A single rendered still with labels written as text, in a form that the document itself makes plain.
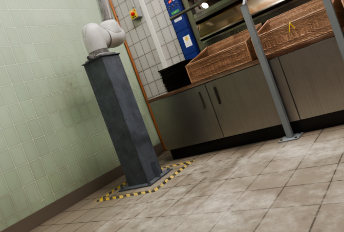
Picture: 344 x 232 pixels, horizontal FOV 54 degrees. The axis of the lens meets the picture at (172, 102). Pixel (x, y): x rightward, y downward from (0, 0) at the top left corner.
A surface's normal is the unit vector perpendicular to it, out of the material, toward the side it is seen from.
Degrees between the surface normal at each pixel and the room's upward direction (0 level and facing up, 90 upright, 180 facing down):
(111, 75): 90
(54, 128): 90
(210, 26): 70
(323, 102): 90
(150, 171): 90
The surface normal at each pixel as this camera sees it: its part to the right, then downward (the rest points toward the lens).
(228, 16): -0.64, -0.11
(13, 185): 0.76, -0.26
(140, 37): -0.56, 0.23
